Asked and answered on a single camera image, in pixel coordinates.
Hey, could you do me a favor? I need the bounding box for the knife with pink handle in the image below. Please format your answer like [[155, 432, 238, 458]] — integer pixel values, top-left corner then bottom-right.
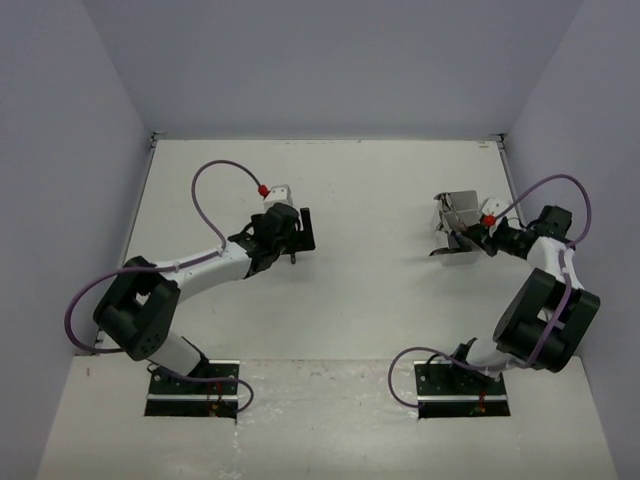
[[439, 192, 474, 232]]

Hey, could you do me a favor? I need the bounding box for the knife with dark handle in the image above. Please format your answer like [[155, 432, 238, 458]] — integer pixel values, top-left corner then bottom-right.
[[429, 247, 456, 256]]

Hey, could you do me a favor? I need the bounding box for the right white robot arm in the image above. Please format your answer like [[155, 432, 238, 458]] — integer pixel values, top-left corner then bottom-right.
[[446, 206, 601, 393]]

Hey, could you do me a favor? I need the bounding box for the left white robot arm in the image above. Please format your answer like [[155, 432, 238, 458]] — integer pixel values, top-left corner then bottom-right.
[[93, 202, 316, 393]]

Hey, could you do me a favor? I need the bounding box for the white divided utensil container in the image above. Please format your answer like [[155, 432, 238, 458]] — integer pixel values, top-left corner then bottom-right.
[[429, 190, 481, 266]]

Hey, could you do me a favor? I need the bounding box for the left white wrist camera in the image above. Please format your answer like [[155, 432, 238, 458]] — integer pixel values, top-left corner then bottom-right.
[[263, 184, 294, 211]]

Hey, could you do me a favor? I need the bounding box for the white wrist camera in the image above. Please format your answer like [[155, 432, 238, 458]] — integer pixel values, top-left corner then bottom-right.
[[480, 197, 508, 227], [263, 184, 294, 211]]

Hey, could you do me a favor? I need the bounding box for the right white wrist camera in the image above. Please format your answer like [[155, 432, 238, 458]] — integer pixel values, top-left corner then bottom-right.
[[480, 197, 508, 227]]

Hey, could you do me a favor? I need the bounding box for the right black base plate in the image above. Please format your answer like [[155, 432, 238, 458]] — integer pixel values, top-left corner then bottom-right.
[[414, 356, 511, 419]]

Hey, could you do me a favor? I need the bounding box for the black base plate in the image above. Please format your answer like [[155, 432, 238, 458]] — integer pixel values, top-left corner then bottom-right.
[[144, 364, 239, 420], [414, 356, 511, 419]]

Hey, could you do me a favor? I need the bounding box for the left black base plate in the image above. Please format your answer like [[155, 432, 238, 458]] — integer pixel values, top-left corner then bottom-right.
[[144, 364, 239, 420]]

